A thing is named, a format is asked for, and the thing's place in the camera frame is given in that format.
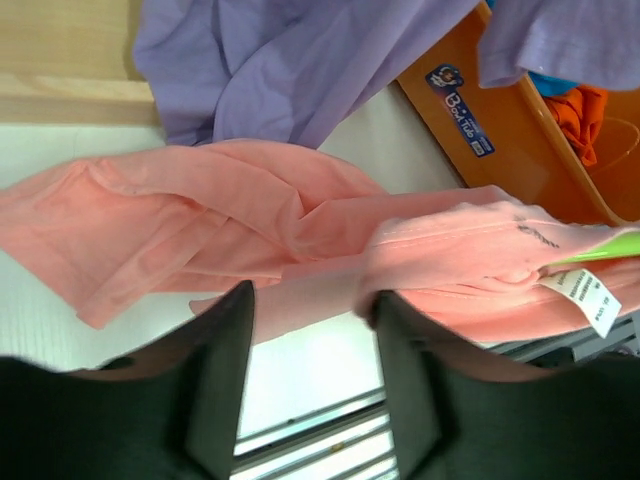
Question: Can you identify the orange plastic basket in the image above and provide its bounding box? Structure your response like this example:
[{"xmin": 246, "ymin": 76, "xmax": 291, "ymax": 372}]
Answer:
[{"xmin": 398, "ymin": 3, "xmax": 639, "ymax": 225}]

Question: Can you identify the orange t shirt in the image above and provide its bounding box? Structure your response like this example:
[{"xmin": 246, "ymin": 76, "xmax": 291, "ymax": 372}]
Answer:
[{"xmin": 544, "ymin": 85, "xmax": 609, "ymax": 167}]

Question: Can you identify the wooden clothes rack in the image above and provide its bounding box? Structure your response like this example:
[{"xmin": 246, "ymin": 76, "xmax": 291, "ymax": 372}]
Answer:
[{"xmin": 1, "ymin": 0, "xmax": 159, "ymax": 126}]

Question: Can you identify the blue t shirt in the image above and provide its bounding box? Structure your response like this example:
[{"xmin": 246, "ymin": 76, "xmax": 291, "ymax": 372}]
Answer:
[{"xmin": 529, "ymin": 72, "xmax": 580, "ymax": 98}]

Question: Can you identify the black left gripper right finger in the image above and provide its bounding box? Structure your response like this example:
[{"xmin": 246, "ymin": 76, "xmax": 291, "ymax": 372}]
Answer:
[{"xmin": 372, "ymin": 292, "xmax": 639, "ymax": 479}]

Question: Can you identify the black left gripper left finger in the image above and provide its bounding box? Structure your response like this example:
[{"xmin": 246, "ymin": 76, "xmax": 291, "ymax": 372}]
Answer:
[{"xmin": 1, "ymin": 281, "xmax": 255, "ymax": 479}]

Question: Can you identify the purple t shirt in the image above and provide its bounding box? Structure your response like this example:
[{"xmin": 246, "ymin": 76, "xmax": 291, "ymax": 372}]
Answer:
[{"xmin": 133, "ymin": 0, "xmax": 639, "ymax": 148}]

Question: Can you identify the aluminium frame rail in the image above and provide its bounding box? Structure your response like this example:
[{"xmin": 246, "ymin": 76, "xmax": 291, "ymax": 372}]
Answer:
[{"xmin": 231, "ymin": 312, "xmax": 639, "ymax": 479}]

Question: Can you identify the pink t shirt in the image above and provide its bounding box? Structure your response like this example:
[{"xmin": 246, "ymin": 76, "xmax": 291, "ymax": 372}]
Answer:
[{"xmin": 1, "ymin": 140, "xmax": 639, "ymax": 343}]

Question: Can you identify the green hanger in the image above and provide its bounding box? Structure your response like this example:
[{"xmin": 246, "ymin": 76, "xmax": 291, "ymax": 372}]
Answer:
[{"xmin": 556, "ymin": 231, "xmax": 640, "ymax": 265}]

